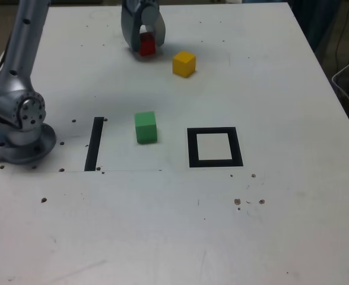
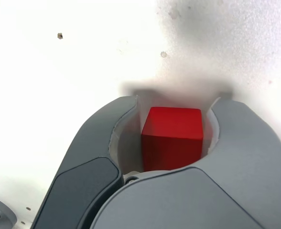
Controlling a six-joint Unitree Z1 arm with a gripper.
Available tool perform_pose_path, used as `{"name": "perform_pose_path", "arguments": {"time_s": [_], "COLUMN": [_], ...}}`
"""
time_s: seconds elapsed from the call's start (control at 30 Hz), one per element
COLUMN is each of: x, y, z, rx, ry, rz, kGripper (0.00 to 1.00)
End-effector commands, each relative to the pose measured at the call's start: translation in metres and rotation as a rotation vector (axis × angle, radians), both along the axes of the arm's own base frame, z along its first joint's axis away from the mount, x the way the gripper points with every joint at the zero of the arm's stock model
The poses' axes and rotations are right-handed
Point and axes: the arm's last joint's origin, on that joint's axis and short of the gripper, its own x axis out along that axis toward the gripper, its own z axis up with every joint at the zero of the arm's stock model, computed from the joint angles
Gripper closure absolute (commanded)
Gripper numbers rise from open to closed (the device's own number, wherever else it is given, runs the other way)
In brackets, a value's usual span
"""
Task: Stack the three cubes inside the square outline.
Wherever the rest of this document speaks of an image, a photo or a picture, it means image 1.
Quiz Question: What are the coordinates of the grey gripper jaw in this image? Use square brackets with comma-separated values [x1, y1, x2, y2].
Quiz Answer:
[141, 5, 167, 48]

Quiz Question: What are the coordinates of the red cube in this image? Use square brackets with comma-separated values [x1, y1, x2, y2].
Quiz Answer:
[139, 31, 157, 57]

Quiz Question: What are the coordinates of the yellow cube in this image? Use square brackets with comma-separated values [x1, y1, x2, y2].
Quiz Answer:
[172, 50, 197, 78]

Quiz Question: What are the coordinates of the green cube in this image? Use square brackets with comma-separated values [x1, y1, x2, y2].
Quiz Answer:
[134, 111, 158, 145]

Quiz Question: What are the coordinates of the black tape square outline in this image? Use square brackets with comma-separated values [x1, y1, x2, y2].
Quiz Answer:
[186, 126, 244, 169]

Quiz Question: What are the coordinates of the black tape strip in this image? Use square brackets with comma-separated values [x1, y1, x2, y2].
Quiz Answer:
[84, 116, 104, 172]

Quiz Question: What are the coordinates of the white cable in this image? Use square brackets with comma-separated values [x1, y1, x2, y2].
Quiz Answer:
[331, 49, 349, 111]

